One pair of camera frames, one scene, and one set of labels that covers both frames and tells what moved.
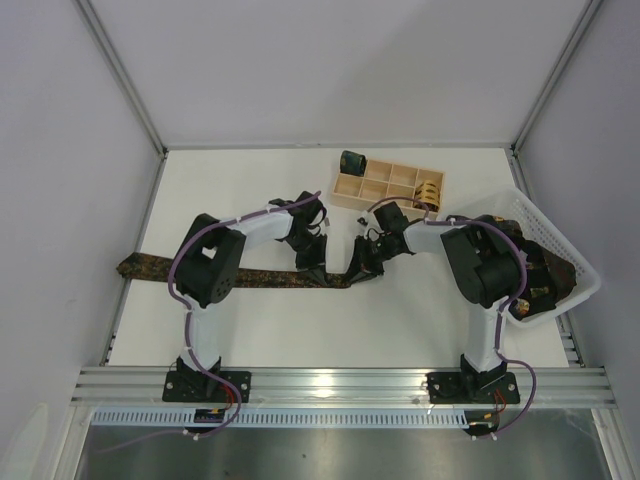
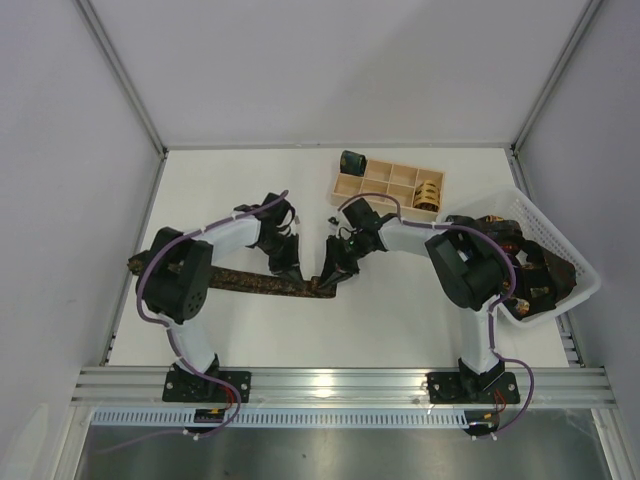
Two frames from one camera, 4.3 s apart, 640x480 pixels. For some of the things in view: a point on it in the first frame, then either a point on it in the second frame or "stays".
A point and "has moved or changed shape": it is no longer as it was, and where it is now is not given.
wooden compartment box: x=381 y=181 stays
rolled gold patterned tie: x=428 y=191 stays
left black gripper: x=310 y=253 to x=286 y=261
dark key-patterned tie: x=161 y=267 has moved or changed shape
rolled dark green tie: x=352 y=163 stays
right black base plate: x=457 y=388 stays
